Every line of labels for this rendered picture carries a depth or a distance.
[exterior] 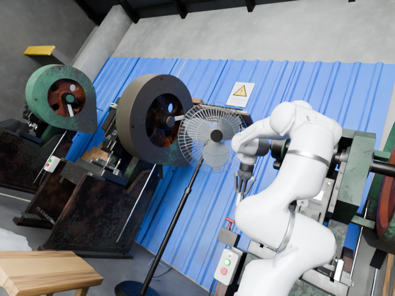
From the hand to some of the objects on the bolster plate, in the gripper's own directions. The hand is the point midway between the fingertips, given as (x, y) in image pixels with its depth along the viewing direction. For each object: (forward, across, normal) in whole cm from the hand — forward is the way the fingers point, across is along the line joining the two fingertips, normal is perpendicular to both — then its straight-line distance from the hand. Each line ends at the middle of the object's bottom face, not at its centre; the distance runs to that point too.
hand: (239, 199), depth 121 cm
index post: (+20, +50, +4) cm, 54 cm away
